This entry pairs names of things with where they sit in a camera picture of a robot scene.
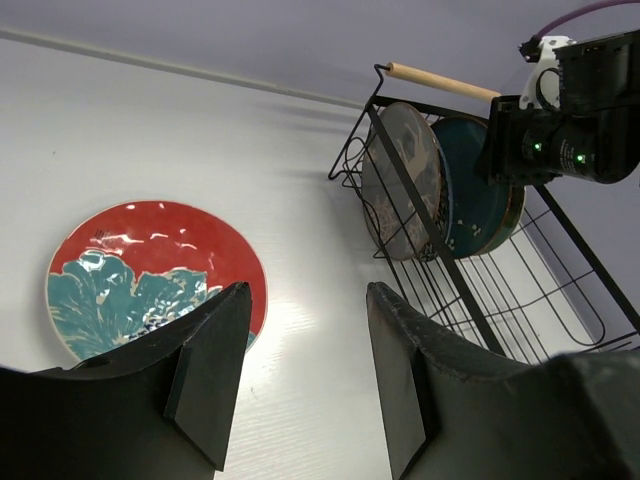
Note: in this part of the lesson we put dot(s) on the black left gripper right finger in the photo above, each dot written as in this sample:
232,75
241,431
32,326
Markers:
454,410

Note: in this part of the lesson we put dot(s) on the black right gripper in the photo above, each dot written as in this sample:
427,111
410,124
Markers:
535,146

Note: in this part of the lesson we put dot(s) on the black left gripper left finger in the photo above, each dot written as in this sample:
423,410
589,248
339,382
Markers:
159,407

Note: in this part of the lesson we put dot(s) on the dark teal brown-rimmed plate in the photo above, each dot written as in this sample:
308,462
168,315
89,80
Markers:
484,216

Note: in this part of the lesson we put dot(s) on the red floral plate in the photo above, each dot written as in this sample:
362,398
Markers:
135,267

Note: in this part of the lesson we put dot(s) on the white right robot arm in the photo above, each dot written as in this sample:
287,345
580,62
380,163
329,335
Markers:
577,116

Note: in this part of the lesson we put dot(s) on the light green plate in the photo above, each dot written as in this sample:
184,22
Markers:
442,219

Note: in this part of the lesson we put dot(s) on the grey patterned plate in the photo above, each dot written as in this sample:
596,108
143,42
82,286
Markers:
390,215

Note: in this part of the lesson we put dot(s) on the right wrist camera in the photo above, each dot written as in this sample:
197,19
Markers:
542,89

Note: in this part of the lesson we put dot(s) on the black wire dish rack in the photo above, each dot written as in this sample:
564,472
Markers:
502,266

